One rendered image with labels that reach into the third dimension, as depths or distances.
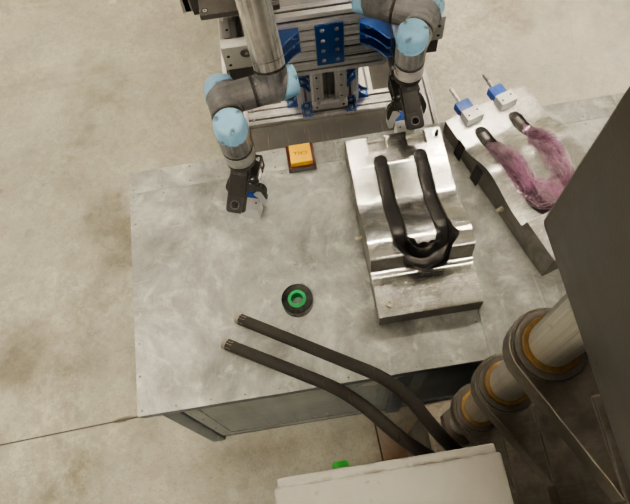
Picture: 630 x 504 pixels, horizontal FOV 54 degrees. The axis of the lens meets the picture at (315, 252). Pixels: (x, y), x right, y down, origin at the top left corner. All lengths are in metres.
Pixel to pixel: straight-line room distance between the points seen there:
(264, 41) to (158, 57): 1.82
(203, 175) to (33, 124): 1.52
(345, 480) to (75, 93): 2.64
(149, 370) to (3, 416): 1.14
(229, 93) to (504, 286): 0.84
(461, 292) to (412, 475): 0.79
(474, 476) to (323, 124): 1.92
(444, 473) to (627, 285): 0.46
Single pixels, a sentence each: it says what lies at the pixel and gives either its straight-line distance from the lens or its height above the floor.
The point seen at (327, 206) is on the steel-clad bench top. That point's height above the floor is 0.80.
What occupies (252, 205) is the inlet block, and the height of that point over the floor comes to 0.85.
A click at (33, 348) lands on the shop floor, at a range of 2.71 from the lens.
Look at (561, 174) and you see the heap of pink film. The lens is 1.72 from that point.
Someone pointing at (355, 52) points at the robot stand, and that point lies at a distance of 2.08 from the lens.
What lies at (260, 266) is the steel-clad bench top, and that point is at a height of 0.80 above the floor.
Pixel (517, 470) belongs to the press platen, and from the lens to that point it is 1.33.
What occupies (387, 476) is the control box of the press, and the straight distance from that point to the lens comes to 0.86.
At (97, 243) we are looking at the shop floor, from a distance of 2.77.
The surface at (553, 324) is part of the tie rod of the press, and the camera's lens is 0.74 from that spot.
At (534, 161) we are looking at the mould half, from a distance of 1.74.
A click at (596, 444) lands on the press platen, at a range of 0.85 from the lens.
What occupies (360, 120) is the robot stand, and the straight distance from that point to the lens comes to 2.59.
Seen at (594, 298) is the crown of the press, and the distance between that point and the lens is 0.53.
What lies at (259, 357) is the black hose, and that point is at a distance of 1.54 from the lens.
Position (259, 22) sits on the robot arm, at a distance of 1.42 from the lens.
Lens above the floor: 2.33
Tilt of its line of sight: 67 degrees down
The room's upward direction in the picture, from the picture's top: 9 degrees counter-clockwise
